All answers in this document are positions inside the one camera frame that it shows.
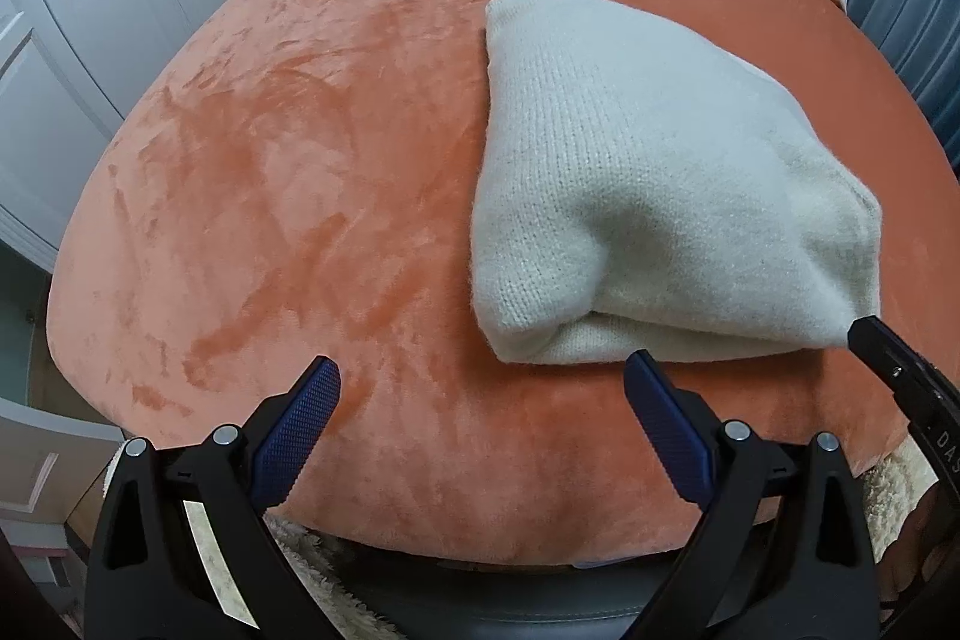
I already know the black leather bed frame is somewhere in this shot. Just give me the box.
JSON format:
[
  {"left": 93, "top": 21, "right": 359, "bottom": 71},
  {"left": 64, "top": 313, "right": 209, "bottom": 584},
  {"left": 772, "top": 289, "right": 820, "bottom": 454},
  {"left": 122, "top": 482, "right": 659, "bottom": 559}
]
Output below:
[{"left": 334, "top": 541, "right": 679, "bottom": 640}]

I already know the cream knitted sweater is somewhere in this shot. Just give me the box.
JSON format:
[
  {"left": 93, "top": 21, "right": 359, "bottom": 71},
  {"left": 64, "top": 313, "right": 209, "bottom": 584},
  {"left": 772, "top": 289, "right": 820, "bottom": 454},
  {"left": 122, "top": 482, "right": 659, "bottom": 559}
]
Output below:
[{"left": 470, "top": 0, "right": 882, "bottom": 365}]

